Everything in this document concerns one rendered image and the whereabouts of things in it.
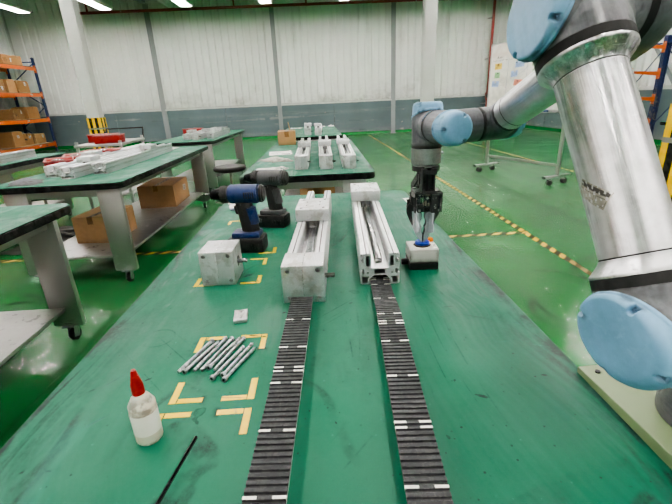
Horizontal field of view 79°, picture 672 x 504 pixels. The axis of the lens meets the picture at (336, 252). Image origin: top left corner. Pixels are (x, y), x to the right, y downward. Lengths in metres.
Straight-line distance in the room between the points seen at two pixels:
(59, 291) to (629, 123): 2.58
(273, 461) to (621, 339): 0.43
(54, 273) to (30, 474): 1.99
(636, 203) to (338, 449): 0.48
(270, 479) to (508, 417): 0.36
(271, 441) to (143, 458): 0.19
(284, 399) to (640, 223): 0.51
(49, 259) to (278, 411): 2.14
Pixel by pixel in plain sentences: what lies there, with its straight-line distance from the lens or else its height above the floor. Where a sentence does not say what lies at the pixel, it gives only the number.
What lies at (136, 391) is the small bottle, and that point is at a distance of 0.65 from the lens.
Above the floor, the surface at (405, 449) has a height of 0.81.
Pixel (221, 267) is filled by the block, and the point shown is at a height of 0.83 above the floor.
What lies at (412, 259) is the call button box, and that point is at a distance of 1.14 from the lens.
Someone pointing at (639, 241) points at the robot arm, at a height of 1.07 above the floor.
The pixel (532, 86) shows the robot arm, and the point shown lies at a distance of 0.90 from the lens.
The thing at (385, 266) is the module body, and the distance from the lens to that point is 1.06.
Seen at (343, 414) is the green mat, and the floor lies 0.78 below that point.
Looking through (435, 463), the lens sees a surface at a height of 0.81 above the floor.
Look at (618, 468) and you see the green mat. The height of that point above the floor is 0.78.
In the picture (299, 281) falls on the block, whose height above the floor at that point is 0.84.
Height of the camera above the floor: 1.23
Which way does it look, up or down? 20 degrees down
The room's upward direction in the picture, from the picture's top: 3 degrees counter-clockwise
